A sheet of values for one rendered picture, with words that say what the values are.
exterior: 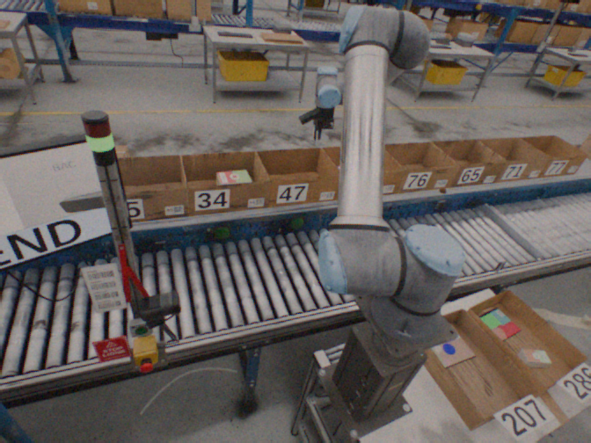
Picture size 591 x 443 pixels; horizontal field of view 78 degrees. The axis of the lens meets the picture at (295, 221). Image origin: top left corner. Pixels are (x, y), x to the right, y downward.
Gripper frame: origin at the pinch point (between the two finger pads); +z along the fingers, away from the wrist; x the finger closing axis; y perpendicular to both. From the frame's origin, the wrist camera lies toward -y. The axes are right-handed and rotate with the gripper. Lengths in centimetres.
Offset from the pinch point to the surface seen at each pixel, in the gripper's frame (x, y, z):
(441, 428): -126, 16, 37
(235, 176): 2.6, -41.2, 19.3
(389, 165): 7, 49, 25
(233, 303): -65, -50, 35
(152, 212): -22, -81, 16
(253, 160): 12.7, -30.0, 17.4
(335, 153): 18.7, 19.2, 21.4
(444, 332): -113, 6, -11
